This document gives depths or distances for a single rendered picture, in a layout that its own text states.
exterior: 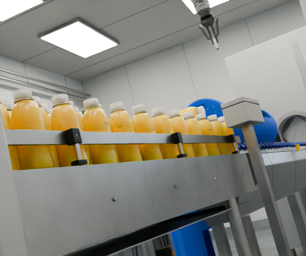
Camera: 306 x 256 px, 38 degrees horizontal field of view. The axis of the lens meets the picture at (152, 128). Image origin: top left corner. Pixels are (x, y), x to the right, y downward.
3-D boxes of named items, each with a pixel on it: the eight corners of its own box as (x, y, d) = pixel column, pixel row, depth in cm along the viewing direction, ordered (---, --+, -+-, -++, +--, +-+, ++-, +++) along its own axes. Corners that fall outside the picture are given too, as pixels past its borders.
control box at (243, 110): (265, 122, 188) (258, 99, 190) (250, 120, 170) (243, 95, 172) (243, 129, 193) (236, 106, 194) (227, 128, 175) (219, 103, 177)
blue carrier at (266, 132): (283, 142, 287) (268, 102, 293) (239, 144, 211) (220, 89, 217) (243, 157, 300) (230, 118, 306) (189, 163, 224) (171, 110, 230)
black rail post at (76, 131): (88, 163, 96) (79, 128, 97) (79, 164, 93) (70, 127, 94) (80, 166, 97) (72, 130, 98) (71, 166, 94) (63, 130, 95)
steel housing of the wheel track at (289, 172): (327, 180, 385) (315, 141, 391) (251, 217, 197) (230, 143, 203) (295, 187, 398) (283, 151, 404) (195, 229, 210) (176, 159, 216)
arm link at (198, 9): (207, -3, 256) (210, 6, 255) (209, 2, 265) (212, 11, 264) (192, 3, 258) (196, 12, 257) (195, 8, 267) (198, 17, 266)
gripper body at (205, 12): (196, 12, 258) (201, 27, 257) (210, 6, 256) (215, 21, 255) (198, 16, 265) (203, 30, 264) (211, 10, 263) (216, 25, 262)
